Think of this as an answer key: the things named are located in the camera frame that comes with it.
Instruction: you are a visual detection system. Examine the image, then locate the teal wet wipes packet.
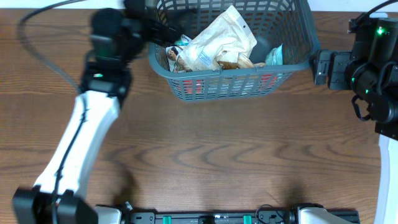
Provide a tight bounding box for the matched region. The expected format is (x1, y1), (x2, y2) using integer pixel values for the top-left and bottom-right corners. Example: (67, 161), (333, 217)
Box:
(265, 44), (283, 66)

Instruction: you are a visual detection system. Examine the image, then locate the colourful Kleenex tissue multipack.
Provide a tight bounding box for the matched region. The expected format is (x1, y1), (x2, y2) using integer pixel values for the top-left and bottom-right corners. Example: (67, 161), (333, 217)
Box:
(174, 34), (192, 46)

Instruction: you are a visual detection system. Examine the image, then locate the beige paper pouch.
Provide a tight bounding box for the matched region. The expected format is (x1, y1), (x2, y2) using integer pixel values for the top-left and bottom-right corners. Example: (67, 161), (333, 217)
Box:
(177, 6), (257, 71)
(165, 45), (192, 73)
(217, 53), (266, 70)

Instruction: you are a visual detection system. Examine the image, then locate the orange spaghetti pasta packet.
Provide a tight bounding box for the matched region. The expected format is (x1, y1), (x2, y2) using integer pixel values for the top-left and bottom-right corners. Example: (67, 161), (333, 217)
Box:
(182, 74), (282, 96)

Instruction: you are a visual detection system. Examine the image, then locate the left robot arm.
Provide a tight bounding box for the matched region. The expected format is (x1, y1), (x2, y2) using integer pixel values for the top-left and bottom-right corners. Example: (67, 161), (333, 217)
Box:
(12, 1), (185, 223)

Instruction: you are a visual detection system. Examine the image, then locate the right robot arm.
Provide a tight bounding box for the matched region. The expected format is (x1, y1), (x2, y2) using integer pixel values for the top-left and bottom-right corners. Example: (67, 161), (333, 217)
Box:
(312, 12), (397, 223)

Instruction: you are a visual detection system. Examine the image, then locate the dark grey plastic basket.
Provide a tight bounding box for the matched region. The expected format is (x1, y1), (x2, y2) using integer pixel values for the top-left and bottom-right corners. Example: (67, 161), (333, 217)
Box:
(149, 0), (320, 101)

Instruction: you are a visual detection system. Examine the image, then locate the black mounting rail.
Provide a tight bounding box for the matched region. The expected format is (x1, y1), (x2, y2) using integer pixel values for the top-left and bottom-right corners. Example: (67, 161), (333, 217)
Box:
(124, 203), (361, 224)

